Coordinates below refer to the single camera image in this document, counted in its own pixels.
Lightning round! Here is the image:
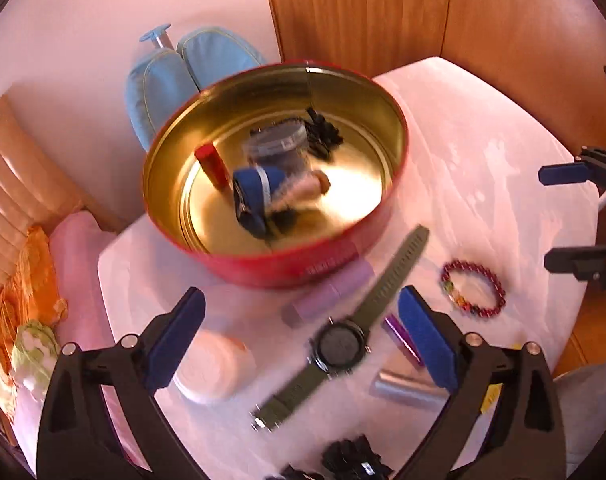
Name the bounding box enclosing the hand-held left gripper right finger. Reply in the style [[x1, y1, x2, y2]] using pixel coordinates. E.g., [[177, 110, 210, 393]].
[[390, 285, 568, 480]]

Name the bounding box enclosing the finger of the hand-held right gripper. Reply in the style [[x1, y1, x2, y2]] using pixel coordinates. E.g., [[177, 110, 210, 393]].
[[538, 146, 606, 201], [544, 246, 606, 323]]

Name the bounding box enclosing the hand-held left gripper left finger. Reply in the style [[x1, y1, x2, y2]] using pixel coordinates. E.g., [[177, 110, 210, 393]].
[[37, 287, 206, 480]]

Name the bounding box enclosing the small purple tube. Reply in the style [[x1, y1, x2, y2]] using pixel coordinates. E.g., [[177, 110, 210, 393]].
[[381, 314, 425, 368]]

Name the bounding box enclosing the white round cream jar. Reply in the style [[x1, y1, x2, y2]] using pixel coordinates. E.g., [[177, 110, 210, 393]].
[[173, 332, 256, 406]]

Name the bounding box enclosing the silver lipstick tube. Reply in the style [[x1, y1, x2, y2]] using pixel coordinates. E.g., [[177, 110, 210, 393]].
[[369, 369, 446, 411]]

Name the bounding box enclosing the yellow tube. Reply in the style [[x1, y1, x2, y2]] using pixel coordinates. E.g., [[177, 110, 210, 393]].
[[483, 342, 524, 413]]

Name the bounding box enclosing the green digital wrist watch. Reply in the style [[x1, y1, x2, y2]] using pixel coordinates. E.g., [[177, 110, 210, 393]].
[[250, 225, 430, 433]]

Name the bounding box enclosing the dark red bead bracelet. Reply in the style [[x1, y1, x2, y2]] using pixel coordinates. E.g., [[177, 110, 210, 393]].
[[439, 259, 507, 318]]

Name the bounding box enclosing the red round metal tin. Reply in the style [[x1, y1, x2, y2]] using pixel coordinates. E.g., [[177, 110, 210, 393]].
[[142, 60, 409, 290]]

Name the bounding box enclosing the lilac lipstick tube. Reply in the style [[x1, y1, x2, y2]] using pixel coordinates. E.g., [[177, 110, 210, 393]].
[[281, 260, 375, 330]]

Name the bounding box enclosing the pink pillow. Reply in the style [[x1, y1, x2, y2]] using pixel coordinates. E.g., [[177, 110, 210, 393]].
[[10, 210, 148, 471]]

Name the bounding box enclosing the green plush toy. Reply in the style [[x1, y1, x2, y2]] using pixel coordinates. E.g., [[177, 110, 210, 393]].
[[10, 322, 61, 396]]

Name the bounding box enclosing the grey cloth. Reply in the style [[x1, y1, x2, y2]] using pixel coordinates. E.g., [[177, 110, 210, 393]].
[[553, 365, 606, 480]]

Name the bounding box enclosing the orange cloth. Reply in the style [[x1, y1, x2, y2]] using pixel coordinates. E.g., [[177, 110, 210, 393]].
[[0, 225, 68, 361]]

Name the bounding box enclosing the red lipstick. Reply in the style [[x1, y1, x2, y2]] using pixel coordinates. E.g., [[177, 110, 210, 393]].
[[194, 143, 232, 192]]

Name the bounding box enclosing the clear plastic jar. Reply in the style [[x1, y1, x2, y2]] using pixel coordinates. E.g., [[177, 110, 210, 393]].
[[242, 120, 311, 181]]

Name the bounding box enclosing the beige padded headboard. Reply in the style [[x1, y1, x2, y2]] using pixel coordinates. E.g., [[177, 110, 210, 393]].
[[0, 95, 128, 291]]

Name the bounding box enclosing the black claw hair clip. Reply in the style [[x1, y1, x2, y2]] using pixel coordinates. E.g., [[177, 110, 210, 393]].
[[303, 106, 344, 161]]

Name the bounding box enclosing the wooden wardrobe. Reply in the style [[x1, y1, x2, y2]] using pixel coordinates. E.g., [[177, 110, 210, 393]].
[[259, 0, 606, 156]]

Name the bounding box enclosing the beige fluffy hair tie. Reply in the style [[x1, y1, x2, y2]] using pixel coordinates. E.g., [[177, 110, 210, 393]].
[[270, 172, 334, 211]]

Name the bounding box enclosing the blue plastic handle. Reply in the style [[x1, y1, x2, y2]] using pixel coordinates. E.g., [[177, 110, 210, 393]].
[[139, 22, 174, 52]]

